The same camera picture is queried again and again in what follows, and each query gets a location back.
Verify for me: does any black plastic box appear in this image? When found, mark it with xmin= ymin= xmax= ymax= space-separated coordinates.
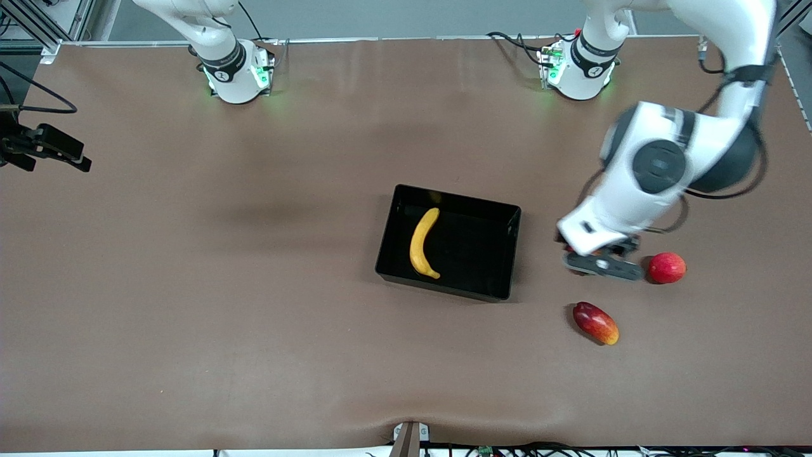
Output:
xmin=374 ymin=184 xmax=522 ymax=303

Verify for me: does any yellow banana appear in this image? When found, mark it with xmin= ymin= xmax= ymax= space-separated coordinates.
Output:
xmin=409 ymin=208 xmax=442 ymax=280

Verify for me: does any red yellow mango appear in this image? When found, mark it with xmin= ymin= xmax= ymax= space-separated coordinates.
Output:
xmin=572 ymin=301 xmax=620 ymax=346

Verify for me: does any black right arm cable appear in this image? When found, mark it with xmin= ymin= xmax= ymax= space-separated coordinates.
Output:
xmin=0 ymin=60 xmax=79 ymax=115

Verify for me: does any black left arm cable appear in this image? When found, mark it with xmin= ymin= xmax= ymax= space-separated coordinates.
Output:
xmin=580 ymin=37 xmax=769 ymax=235

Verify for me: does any aluminium frame profile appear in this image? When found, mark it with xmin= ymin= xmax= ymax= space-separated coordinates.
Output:
xmin=0 ymin=0 xmax=97 ymax=65

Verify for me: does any black cable at arm base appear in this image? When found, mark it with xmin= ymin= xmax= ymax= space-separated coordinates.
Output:
xmin=487 ymin=30 xmax=562 ymax=67

